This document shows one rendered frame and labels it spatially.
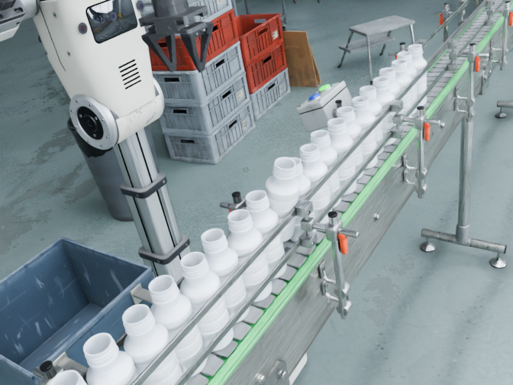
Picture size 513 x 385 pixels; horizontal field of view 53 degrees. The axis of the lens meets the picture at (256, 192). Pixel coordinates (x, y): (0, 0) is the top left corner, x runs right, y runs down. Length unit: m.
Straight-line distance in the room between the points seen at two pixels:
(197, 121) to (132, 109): 2.10
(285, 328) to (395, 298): 1.43
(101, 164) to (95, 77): 1.70
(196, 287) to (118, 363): 0.15
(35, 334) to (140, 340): 0.72
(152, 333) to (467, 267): 1.95
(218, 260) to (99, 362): 0.24
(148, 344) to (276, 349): 0.30
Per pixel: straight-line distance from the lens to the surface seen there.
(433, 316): 2.27
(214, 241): 0.79
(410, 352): 2.14
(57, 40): 1.36
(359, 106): 1.17
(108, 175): 3.05
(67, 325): 1.45
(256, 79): 4.10
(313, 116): 1.34
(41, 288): 1.37
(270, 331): 0.91
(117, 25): 1.37
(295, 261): 0.98
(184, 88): 3.43
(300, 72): 4.59
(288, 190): 0.89
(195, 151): 3.62
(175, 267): 1.68
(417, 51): 1.48
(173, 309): 0.75
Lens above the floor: 1.62
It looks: 31 degrees down
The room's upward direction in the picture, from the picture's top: 11 degrees counter-clockwise
